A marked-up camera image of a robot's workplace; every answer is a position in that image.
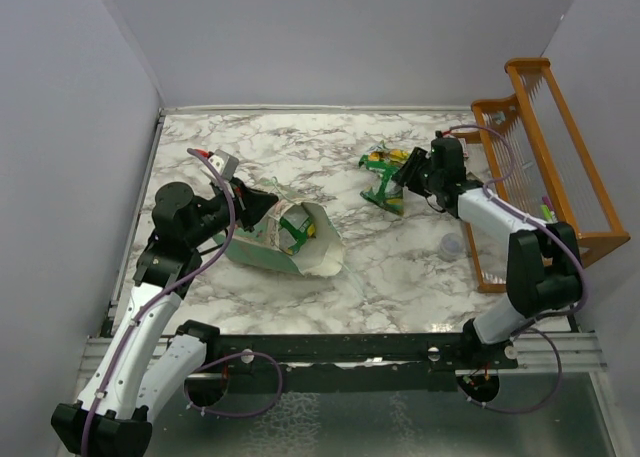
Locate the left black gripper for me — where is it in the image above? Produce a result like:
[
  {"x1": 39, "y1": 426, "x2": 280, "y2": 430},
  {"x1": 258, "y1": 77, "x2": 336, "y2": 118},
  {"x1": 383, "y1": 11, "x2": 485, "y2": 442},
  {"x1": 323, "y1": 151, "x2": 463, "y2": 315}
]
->
[{"x1": 187, "y1": 176, "x2": 279, "y2": 248}]

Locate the yellow green snack packet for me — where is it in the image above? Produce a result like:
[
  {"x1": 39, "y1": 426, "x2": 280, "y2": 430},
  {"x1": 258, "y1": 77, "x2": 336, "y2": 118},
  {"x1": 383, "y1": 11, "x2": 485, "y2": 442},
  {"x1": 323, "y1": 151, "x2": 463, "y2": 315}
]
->
[{"x1": 358, "y1": 141, "x2": 410, "y2": 170}]

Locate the green printed paper bag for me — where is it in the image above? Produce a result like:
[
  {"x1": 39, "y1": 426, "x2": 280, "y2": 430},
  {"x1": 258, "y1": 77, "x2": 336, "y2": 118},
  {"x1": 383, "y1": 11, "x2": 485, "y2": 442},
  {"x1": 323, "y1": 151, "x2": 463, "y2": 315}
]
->
[{"x1": 225, "y1": 177, "x2": 345, "y2": 277}]

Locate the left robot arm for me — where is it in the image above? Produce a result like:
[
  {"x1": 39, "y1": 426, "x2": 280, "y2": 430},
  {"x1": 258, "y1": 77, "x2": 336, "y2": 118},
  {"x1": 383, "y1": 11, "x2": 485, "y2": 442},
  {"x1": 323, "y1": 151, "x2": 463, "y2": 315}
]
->
[{"x1": 51, "y1": 178, "x2": 278, "y2": 456}]

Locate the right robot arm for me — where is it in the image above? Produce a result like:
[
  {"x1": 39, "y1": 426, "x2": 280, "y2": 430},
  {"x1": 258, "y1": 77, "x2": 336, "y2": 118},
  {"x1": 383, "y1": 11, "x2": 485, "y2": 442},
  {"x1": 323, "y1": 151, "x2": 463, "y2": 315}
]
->
[{"x1": 392, "y1": 137, "x2": 585, "y2": 368}]

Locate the small clear plastic cup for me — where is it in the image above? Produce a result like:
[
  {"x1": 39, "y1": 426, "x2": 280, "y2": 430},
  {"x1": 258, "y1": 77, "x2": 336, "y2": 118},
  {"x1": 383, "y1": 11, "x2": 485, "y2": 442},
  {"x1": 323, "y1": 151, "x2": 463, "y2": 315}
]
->
[{"x1": 439, "y1": 233, "x2": 466, "y2": 259}]

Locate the wooden tiered rack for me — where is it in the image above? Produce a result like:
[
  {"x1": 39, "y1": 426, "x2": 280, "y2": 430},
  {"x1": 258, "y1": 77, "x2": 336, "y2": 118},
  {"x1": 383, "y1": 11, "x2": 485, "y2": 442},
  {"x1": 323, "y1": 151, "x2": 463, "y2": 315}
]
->
[{"x1": 462, "y1": 57, "x2": 630, "y2": 266}]

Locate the purple marker pen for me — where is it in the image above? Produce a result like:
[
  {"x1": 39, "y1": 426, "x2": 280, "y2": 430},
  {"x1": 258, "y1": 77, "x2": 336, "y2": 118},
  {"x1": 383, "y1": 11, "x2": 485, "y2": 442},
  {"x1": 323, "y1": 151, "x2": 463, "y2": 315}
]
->
[{"x1": 542, "y1": 196, "x2": 555, "y2": 213}]

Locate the green marker pen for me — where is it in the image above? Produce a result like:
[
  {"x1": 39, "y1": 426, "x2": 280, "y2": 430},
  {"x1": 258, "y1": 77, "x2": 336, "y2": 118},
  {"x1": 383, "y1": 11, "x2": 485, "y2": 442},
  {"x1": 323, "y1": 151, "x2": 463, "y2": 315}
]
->
[{"x1": 541, "y1": 204, "x2": 557, "y2": 223}]

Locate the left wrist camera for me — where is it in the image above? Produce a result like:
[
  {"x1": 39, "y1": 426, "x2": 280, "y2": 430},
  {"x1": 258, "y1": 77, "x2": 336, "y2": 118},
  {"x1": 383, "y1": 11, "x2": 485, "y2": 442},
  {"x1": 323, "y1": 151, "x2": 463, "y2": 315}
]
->
[{"x1": 208, "y1": 149, "x2": 239, "y2": 181}]

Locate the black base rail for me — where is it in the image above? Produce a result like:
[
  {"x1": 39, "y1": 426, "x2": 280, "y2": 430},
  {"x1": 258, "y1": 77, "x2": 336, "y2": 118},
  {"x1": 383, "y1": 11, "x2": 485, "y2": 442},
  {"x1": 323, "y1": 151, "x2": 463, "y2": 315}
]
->
[{"x1": 176, "y1": 320, "x2": 517, "y2": 396}]

